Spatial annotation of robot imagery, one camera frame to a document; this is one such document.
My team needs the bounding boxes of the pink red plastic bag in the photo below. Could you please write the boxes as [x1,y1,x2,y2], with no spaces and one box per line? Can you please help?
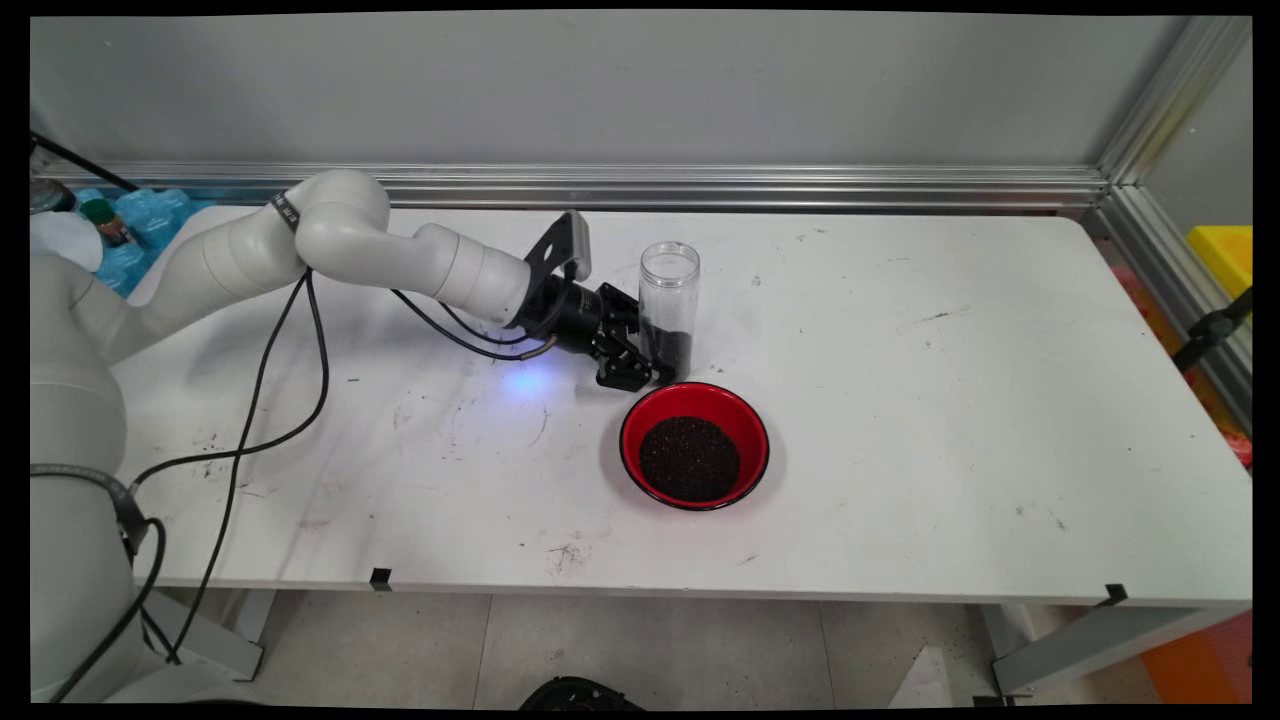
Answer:
[1100,238,1253,471]

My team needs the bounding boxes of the clear plastic jar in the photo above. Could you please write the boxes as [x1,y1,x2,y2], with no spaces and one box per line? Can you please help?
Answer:
[640,241,701,384]

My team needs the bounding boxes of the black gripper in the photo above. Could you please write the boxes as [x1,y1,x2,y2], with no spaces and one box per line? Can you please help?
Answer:
[515,272,680,394]

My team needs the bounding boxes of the blue plastic bag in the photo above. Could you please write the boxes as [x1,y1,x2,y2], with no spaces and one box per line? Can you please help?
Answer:
[75,188,216,298]

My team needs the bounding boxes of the thin black background cable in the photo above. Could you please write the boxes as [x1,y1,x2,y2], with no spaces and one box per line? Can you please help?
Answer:
[30,132,141,193]

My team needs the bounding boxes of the black object on floor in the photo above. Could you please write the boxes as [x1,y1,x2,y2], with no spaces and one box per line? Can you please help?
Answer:
[518,676,646,711]

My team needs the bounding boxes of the orange box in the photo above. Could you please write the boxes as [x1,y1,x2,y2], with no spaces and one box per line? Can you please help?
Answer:
[1140,608,1253,704]

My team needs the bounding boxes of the aluminium frame post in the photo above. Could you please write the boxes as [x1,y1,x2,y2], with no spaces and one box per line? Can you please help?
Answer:
[1095,15,1253,188]

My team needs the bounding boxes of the grey printed base strap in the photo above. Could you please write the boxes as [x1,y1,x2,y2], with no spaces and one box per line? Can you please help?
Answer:
[30,463,151,557]

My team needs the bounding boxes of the red bowl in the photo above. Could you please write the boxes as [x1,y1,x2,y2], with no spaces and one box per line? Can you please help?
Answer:
[618,381,772,513]

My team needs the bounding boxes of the green capped bottle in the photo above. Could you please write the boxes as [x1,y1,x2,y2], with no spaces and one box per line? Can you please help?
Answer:
[80,198,136,249]

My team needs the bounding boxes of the yellow box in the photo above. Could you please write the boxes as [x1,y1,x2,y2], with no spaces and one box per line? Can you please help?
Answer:
[1186,226,1253,299]

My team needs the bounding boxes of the aluminium side rail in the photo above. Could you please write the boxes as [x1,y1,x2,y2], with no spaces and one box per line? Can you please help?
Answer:
[1095,185,1253,436]

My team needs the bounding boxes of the horizontal aluminium frame rail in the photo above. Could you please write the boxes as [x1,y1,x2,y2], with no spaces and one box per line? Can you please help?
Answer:
[35,163,1111,216]

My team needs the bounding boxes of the black cable with metal plug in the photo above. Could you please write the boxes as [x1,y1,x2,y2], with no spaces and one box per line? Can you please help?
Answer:
[390,288,559,363]

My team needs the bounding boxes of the white container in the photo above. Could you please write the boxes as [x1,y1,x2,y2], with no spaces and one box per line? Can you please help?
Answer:
[30,210,105,273]

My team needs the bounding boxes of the thin black camera cable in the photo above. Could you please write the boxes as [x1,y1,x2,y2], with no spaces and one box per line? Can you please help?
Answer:
[438,300,561,348]

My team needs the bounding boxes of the black camera bracket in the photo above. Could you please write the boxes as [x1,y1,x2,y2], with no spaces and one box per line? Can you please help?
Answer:
[525,210,581,291]

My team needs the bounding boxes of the black granules in bowl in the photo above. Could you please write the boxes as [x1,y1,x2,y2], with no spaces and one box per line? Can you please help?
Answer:
[639,416,742,504]

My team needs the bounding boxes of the long black cable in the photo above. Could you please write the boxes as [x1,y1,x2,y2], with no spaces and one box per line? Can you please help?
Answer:
[140,275,311,667]
[50,270,332,703]

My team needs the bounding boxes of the black granules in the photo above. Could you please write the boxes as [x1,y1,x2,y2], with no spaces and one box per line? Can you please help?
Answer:
[639,416,742,504]
[641,318,695,383]

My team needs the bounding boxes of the white table leg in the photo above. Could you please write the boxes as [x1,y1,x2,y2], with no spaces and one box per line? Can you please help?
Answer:
[965,603,1251,707]
[140,588,277,682]

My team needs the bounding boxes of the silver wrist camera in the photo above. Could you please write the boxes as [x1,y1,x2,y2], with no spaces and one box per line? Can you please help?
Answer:
[563,211,593,283]

